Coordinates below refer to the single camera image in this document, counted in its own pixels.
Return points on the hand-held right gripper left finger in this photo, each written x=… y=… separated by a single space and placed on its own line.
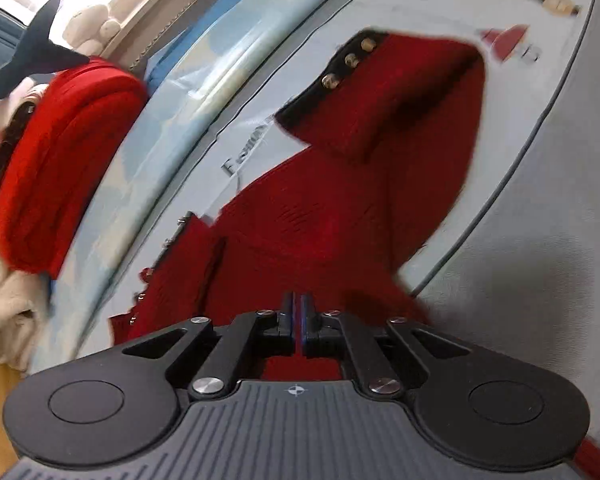
x=288 y=322

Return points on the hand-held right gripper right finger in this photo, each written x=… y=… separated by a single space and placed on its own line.
x=307 y=322

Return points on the red knit sweater gold buttons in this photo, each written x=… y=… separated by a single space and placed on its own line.
x=330 y=210

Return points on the grey printed bedsheet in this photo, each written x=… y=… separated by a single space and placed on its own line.
x=530 y=185

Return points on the folded red knit sweater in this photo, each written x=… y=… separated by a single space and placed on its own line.
x=65 y=160

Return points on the cream folded garment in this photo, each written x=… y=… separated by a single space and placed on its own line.
x=5 y=305

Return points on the beige bed headboard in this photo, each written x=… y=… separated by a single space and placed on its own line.
x=205 y=5

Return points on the cream teddy plush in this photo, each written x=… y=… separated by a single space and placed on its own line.
x=92 y=25

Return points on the dark blue shark plush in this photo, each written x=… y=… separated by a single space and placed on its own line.
x=30 y=57

